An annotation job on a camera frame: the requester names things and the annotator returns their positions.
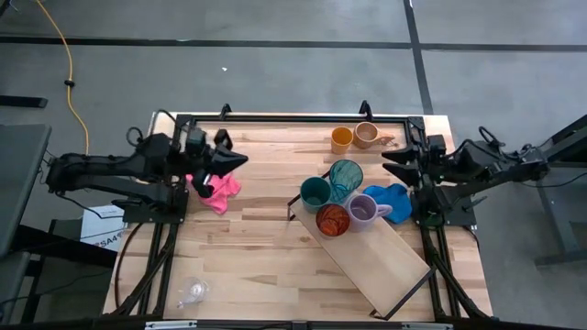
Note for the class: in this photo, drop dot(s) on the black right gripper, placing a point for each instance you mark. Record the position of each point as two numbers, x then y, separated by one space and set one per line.
433 156

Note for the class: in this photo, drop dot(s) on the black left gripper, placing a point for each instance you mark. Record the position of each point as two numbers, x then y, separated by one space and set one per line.
197 146

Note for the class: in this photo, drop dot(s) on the wooden bowl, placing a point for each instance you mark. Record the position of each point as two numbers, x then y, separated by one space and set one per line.
366 134

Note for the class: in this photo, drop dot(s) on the teal faceted tall tumbler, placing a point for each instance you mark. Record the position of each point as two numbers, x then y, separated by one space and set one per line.
346 176

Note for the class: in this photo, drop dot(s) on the lavender mug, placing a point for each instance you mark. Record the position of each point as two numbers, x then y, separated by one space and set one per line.
362 211

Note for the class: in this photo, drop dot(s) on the yellow cup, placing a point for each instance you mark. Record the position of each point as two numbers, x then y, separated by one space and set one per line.
341 137

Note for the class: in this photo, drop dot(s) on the orange faceted tumbler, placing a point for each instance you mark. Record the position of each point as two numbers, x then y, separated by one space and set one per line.
332 220

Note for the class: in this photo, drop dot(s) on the dark green cup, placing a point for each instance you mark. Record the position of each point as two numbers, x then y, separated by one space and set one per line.
315 194

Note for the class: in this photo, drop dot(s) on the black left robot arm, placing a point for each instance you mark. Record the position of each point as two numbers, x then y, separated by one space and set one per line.
105 167

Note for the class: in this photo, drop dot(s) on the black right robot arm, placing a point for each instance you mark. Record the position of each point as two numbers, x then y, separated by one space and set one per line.
486 167

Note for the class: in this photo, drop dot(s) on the wooden shelf with black legs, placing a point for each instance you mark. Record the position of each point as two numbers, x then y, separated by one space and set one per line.
380 266

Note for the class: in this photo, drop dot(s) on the pink towel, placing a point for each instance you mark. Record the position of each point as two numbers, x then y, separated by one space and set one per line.
220 192

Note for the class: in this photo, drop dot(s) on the blue towel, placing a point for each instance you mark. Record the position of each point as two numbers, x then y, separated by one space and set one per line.
394 204

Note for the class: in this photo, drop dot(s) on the clear plastic cup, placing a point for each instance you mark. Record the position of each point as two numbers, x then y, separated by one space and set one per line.
195 291

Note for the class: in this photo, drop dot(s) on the white labelled box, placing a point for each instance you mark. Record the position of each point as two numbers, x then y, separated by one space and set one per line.
98 229

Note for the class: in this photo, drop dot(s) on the grey desk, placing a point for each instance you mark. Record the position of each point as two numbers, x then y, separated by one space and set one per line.
18 174

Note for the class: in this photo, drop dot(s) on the black floor bar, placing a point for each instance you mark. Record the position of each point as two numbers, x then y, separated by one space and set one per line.
23 102

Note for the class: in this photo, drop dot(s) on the black metal table frame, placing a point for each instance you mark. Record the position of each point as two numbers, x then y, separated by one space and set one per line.
298 119

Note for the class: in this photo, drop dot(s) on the dark desk frame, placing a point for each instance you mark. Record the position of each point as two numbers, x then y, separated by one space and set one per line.
548 215

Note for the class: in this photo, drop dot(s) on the silver bracket plate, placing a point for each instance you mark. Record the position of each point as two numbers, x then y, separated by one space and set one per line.
169 325
426 326

